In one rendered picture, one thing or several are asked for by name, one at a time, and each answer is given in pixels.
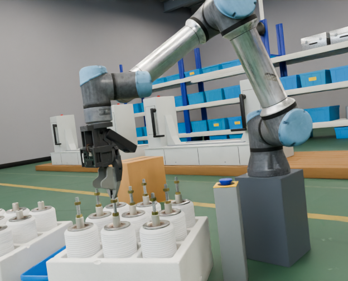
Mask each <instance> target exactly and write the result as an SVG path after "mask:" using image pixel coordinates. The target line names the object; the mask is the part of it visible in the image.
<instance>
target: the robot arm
mask: <svg viewBox="0 0 348 281"><path fill-rule="evenodd" d="M256 3H257V0H206V1H205V2H204V3H203V4H202V6H201V7H200V8H199V9H198V10H197V11H196V12H195V13H194V15H193V16H191V17H190V18H189V19H188V20H187V21H186V25H185V26H184V27H183V28H182V29H180V30H179V31H178V32H177V33H175V34H174V35H173V36H172V37H171V38H169V39H168V40H167V41H166V42H164V43H163V44H162V45H161V46H160V47H158V48H157V49H156V50H154V51H153V52H152V53H151V54H149V55H148V56H147V57H146V58H145V59H143V60H142V61H141V62H140V63H138V64H137V65H136V66H135V67H134V68H132V69H131V70H130V71H129V72H117V73H108V72H107V68H106V67H105V66H97V65H95V66H87V67H84V68H82V69H81V70H80V71H79V76H80V87H81V95H82V100H83V108H84V118H85V123H86V124H87V125H86V126H83V127H80V132H81V141H82V145H83V148H80V157H81V165H82V167H85V168H98V167H99V168H98V177H97V178H96V179H95V180H93V187H95V188H104V189H106V190H107V193H108V195H109V197H110V198H112V195H113V198H116V197H117V194H118V191H119V188H120V183H121V180H122V173H123V165H122V160H121V155H120V153H119V149H120V150H121V151H123V152H125V153H135V152H136V149H137V145H136V144H134V143H132V142H131V141H129V140H128V139H126V138H124V137H123V136H121V135H120V134H118V133H117V132H115V131H113V130H112V129H110V128H108V129H107V127H112V126H113V122H111V121H112V120H113V117H112V109H111V102H110V101H111V100H116V101H117V102H119V103H128V102H130V101H131V100H133V99H135V98H145V97H149V96H151V94H152V83H153V82H154V81H155V80H156V79H158V78H159V77H160V76H161V75H162V74H163V73H165V72H166V71H167V70H168V69H169V68H171V67H172V66H173V65H174V64H175V63H177V62H178V61H179V60H181V59H182V58H183V57H184V56H185V55H187V54H188V53H189V52H190V51H191V50H193V49H194V48H195V47H196V46H197V45H199V44H202V45H203V44H204V43H206V42H207V41H208V40H209V39H211V38H213V37H214V36H216V35H218V34H220V33H221V35H222V37H223V38H225V39H228V40H230V42H231V44H232V46H233V48H234V50H235V52H236V55H237V57H238V59H239V61H240V63H241V65H242V67H243V69H244V71H245V73H246V75H247V77H248V80H249V82H250V84H251V86H252V88H253V90H254V92H255V94H256V96H257V98H258V100H259V102H260V105H261V107H262V109H260V110H255V111H253V112H250V113H248V115H247V116H246V119H247V122H246V124H247V126H248V137H249V147H250V157H249V163H248V168H247V173H248V176H251V177H274V176H281V175H286V174H288V173H290V172H291V169H290V165H289V163H288V161H287V158H286V156H285V154H284V151H283V146H286V147H293V146H300V145H301V144H303V143H305V142H306V141H307V140H308V138H309V137H310V135H311V132H312V128H313V123H312V118H311V116H310V115H309V113H308V112H307V111H305V110H303V109H300V108H298V105H297V103H296V101H295V99H293V98H290V97H288V96H287V94H286V91H285V89H284V87H283V85H282V83H281V81H280V79H279V76H278V74H277V72H276V70H275V68H274V66H273V64H272V61H271V59H270V57H269V55H268V53H267V51H266V49H265V46H264V44H263V42H262V39H261V38H260V35H259V33H258V31H257V29H256V27H255V25H256V22H257V16H256V14H255V12H254V10H255V7H256V5H255V4H256ZM82 154H83V157H84V163H83V157H82ZM109 165H112V167H109Z"/></svg>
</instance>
